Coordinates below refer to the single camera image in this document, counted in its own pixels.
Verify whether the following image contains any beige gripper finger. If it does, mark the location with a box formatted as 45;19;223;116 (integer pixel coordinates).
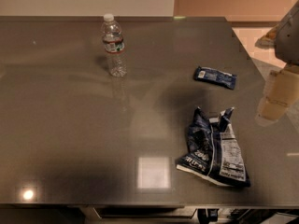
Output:
263;64;299;106
257;97;288;120

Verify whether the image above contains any clear plastic water bottle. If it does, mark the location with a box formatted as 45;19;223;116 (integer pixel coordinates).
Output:
101;14;127;77

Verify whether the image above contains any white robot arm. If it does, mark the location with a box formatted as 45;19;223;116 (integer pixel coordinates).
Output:
256;1;299;126

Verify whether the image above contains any crumpled blue chip bag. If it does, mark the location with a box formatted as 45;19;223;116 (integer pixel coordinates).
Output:
176;107;250;188

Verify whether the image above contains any small blue snack wrapper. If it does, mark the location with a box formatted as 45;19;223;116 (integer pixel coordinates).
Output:
194;66;236;90

